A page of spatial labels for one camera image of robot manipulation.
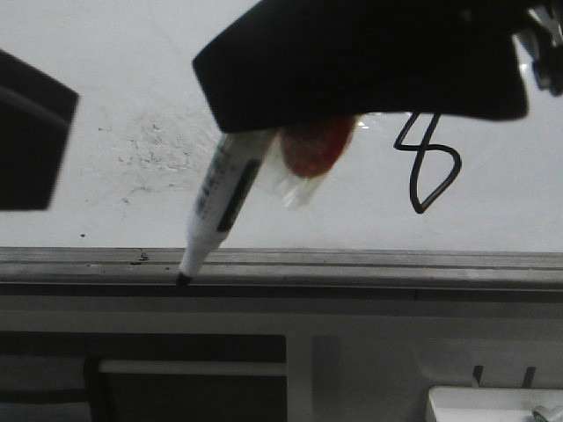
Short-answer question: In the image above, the white horizontal bar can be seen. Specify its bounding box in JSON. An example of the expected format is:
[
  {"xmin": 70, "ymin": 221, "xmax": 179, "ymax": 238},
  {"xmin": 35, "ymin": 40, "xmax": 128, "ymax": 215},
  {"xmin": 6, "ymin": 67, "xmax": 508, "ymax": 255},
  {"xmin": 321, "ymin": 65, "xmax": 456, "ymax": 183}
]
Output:
[{"xmin": 99, "ymin": 360, "xmax": 287, "ymax": 377}]

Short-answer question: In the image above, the metal cylindrical object corner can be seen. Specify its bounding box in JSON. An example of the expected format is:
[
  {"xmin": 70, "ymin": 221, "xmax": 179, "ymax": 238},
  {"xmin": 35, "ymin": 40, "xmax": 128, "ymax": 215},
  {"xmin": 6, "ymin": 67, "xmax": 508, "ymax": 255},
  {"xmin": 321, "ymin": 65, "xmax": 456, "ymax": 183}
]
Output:
[{"xmin": 531, "ymin": 405, "xmax": 563, "ymax": 422}]

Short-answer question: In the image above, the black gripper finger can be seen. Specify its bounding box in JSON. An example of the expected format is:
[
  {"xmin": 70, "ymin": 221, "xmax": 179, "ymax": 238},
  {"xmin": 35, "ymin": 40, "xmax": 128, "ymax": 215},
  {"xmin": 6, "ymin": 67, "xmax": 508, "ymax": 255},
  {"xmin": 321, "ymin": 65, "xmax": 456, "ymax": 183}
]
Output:
[
  {"xmin": 1, "ymin": 50, "xmax": 79, "ymax": 211},
  {"xmin": 193, "ymin": 1, "xmax": 562, "ymax": 133}
]

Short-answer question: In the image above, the red round magnet taped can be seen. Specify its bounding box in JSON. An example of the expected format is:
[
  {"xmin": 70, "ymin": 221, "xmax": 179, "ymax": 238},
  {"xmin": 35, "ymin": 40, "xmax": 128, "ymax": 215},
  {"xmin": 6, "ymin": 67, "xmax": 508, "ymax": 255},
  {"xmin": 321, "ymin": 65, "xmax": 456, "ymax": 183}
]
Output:
[{"xmin": 281, "ymin": 115, "xmax": 357, "ymax": 178}]

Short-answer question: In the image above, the white black-tipped whiteboard marker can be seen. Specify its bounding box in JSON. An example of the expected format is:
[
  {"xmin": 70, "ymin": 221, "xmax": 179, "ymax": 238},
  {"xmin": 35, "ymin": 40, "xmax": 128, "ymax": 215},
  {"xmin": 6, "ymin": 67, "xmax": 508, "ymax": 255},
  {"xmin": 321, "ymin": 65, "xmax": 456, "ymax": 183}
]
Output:
[{"xmin": 177, "ymin": 129, "xmax": 276, "ymax": 286}]

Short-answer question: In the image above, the white vertical post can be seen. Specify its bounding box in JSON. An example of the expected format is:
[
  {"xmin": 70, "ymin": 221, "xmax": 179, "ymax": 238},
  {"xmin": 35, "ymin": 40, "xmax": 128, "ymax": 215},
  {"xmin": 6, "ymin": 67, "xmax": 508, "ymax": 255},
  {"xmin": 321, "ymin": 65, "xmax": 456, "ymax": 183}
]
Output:
[{"xmin": 286, "ymin": 334, "xmax": 313, "ymax": 421}]

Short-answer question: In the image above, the grey aluminium whiteboard frame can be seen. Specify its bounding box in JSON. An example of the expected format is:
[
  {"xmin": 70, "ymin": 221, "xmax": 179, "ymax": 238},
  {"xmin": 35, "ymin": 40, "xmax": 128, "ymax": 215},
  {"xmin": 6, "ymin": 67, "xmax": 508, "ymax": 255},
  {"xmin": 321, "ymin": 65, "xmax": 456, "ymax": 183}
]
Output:
[{"xmin": 1, "ymin": 247, "xmax": 562, "ymax": 292}]

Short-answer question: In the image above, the white box with hooks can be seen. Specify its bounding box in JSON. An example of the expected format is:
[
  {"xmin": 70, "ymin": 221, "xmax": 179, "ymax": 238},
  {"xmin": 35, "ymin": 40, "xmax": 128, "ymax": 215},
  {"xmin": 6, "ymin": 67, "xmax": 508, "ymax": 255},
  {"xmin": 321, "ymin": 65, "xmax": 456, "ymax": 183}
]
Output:
[{"xmin": 425, "ymin": 366, "xmax": 562, "ymax": 422}]

